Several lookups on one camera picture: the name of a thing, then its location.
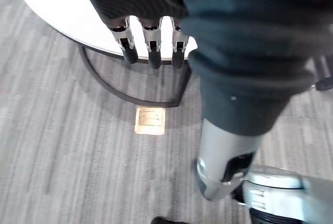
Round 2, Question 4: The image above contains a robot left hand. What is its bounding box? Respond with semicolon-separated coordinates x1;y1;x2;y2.
72;0;333;202

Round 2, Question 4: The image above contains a black chair base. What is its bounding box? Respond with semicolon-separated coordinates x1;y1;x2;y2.
313;54;333;92

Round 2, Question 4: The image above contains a brass floor outlet cover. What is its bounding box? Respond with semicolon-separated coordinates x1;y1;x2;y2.
134;106;167;136

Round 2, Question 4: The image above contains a silver robot leg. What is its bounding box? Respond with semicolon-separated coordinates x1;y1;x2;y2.
233;165;333;224

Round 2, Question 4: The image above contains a white round table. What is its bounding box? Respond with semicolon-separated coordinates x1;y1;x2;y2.
9;0;198;65

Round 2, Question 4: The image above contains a dark robot foot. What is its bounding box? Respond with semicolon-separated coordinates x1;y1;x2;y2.
150;216;192;224

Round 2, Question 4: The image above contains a black metal table base frame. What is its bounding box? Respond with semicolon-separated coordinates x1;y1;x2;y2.
80;46;193;108

